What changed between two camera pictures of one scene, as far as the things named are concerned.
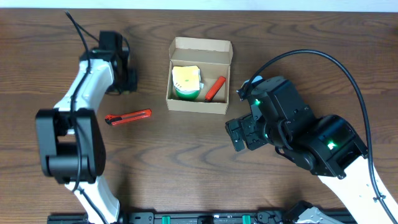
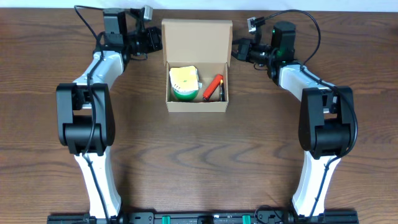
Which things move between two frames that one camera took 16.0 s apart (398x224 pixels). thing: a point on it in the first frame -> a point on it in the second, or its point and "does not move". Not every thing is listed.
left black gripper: x=132 y=82 -> x=152 y=37
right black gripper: x=247 y=124 -> x=242 y=51
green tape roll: x=187 y=94 does not move
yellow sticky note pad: x=186 y=78 does not move
